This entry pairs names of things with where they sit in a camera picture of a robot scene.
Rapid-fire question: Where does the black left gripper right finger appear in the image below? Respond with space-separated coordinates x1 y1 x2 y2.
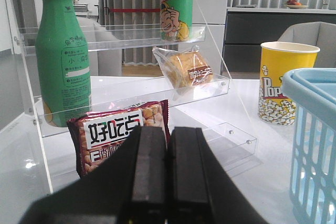
167 127 266 223

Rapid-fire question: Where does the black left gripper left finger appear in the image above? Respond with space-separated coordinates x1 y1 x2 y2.
19 126 166 223

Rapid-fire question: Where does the packaged yellow bread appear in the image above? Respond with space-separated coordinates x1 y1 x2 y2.
152 47 213 89

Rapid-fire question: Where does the light blue plastic basket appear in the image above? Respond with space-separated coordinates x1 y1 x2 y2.
282 68 335 223

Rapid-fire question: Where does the red peanut snack bag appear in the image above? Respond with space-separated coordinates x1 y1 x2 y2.
67 100 170 177

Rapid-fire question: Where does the clear acrylic display shelf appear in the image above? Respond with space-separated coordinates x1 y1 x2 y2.
1 0 258 195

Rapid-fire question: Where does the yellow popcorn cup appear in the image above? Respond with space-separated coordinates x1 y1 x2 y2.
257 41 321 126

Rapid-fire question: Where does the green milk tea bottle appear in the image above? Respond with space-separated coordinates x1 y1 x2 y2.
35 0 91 127

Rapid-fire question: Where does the grey armchair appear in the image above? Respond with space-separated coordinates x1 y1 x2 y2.
278 22 335 68

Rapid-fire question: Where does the plate of fruit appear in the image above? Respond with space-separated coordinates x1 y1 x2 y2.
286 0 308 9

